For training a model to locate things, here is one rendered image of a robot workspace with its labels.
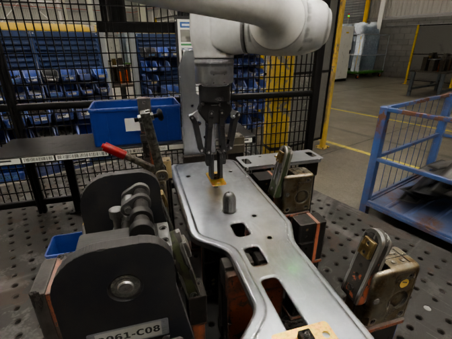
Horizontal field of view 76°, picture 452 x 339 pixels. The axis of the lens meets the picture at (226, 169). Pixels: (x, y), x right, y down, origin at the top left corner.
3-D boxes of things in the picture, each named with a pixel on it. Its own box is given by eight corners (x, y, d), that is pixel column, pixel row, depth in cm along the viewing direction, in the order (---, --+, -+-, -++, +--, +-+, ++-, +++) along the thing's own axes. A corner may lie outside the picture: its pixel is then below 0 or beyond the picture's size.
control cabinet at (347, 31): (308, 85, 1065) (316, 9, 968) (296, 83, 1105) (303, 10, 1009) (346, 81, 1194) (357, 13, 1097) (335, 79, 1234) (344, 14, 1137)
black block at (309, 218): (323, 318, 76) (340, 223, 64) (286, 328, 73) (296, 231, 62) (307, 294, 83) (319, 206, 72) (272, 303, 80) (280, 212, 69)
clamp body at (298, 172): (309, 279, 89) (325, 175, 75) (274, 288, 85) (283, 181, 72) (295, 259, 97) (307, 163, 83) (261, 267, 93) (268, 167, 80)
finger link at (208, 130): (215, 111, 69) (209, 111, 68) (211, 155, 73) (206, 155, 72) (211, 107, 72) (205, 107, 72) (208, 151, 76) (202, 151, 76)
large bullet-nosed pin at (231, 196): (237, 218, 67) (238, 193, 65) (224, 220, 67) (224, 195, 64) (233, 211, 70) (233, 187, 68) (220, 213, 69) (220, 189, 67)
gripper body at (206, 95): (200, 87, 64) (201, 128, 67) (236, 85, 66) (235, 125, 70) (193, 83, 70) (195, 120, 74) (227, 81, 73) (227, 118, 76)
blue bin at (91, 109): (182, 139, 108) (180, 104, 103) (94, 147, 100) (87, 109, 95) (176, 128, 122) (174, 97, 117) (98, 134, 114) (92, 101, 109)
